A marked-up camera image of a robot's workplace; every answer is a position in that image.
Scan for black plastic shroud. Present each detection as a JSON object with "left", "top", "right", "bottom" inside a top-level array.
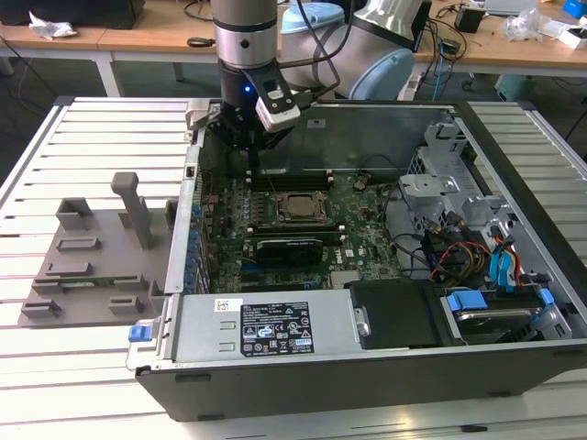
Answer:
[{"left": 343, "top": 279, "right": 449, "bottom": 349}]

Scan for pale blue flat wire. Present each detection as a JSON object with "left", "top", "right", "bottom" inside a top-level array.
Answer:
[{"left": 488, "top": 249, "right": 515, "bottom": 294}]

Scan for green RAM stick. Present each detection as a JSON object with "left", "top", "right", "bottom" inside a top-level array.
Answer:
[{"left": 59, "top": 279, "right": 118, "bottom": 290}]

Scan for crumpled white paper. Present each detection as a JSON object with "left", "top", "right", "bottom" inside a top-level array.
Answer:
[{"left": 28, "top": 9, "right": 80, "bottom": 40}]

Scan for teal bin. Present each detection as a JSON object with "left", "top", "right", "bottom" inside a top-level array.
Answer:
[{"left": 493, "top": 72, "right": 536, "bottom": 103}]

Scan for silver metal drive cage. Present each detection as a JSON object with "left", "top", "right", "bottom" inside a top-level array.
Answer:
[{"left": 396, "top": 118, "right": 519, "bottom": 239}]

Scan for silver chipset heatsink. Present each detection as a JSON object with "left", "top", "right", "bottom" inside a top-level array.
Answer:
[{"left": 329, "top": 269, "right": 364, "bottom": 290}]

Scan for grey parts rack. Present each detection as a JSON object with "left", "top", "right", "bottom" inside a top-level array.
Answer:
[{"left": 16, "top": 171, "right": 180, "bottom": 329}]

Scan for silver power supply with label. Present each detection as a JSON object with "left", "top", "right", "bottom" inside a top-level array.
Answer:
[{"left": 172, "top": 292, "right": 363, "bottom": 366}]

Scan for wooden desk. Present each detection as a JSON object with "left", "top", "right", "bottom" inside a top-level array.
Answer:
[
  {"left": 419, "top": 0, "right": 587, "bottom": 77},
  {"left": 0, "top": 0, "right": 217, "bottom": 98}
]

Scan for green motherboard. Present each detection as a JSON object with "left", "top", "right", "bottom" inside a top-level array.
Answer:
[{"left": 196, "top": 173, "right": 404, "bottom": 294}]

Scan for silver CPU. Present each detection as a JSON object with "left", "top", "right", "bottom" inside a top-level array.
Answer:
[{"left": 286, "top": 195, "right": 317, "bottom": 217}]

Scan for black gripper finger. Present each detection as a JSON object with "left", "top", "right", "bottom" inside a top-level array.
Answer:
[
  {"left": 250, "top": 126, "right": 295, "bottom": 179},
  {"left": 204, "top": 113, "right": 257, "bottom": 180}
]

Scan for black open PC case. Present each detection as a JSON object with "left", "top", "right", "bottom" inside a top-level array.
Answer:
[{"left": 124, "top": 98, "right": 587, "bottom": 423}]

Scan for white box with black inlay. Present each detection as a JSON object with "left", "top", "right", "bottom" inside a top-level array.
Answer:
[{"left": 557, "top": 25, "right": 587, "bottom": 50}]

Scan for blue case latch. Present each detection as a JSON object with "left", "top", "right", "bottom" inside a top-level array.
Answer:
[{"left": 127, "top": 324, "right": 153, "bottom": 344}]

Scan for red and yellow wire bundle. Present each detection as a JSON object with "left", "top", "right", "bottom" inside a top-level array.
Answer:
[{"left": 434, "top": 240, "right": 491, "bottom": 280}]

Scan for black wire bundle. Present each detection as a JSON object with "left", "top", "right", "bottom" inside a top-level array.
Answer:
[{"left": 380, "top": 181, "right": 467, "bottom": 281}]

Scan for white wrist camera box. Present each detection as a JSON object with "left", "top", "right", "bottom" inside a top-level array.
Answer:
[{"left": 254, "top": 80, "right": 302, "bottom": 134}]

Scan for clear plastic bags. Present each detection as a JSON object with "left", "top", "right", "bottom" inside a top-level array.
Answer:
[{"left": 504, "top": 7, "right": 559, "bottom": 43}]

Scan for flat grey device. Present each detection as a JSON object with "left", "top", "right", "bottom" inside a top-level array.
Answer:
[{"left": 484, "top": 0, "right": 538, "bottom": 15}]

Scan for hard disk in blue carrier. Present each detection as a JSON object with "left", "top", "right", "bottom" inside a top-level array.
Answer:
[{"left": 442, "top": 287, "right": 554, "bottom": 345}]

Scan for large black box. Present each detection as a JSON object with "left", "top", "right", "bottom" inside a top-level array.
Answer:
[{"left": 0, "top": 0, "right": 147, "bottom": 29}]

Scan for small black box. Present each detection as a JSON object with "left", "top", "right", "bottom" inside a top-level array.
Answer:
[{"left": 453, "top": 5, "right": 486, "bottom": 34}]

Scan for metal socket cover frame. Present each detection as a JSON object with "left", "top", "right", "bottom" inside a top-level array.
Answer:
[{"left": 274, "top": 191, "right": 332, "bottom": 226}]

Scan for black graphics card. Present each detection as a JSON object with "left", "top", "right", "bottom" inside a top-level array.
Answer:
[{"left": 254, "top": 236, "right": 325, "bottom": 267}]

